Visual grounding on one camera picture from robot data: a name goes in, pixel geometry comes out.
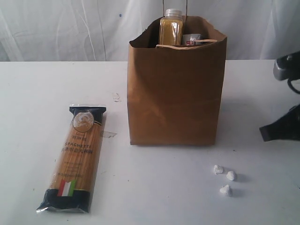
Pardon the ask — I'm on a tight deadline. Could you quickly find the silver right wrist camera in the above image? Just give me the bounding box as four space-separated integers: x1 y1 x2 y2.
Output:
273 52 300 81

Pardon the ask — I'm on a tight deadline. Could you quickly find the brown paper bag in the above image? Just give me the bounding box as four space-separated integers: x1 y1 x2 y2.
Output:
127 15 227 145

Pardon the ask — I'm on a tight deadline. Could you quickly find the clear tape scrap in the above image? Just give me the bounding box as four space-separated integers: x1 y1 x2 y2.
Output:
112 93 121 102
100 131 117 138

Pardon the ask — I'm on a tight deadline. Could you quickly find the small milk carton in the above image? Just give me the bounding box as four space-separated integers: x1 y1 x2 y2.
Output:
181 34 203 46

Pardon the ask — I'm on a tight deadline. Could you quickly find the yellow grain bottle white cap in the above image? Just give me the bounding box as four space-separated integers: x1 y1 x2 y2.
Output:
159 9 184 46

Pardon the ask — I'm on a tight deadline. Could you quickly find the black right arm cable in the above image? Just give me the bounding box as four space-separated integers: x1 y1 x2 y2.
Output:
287 78 300 93

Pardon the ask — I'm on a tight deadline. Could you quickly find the spaghetti packet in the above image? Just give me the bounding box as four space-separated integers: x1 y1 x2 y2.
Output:
36 105 106 213

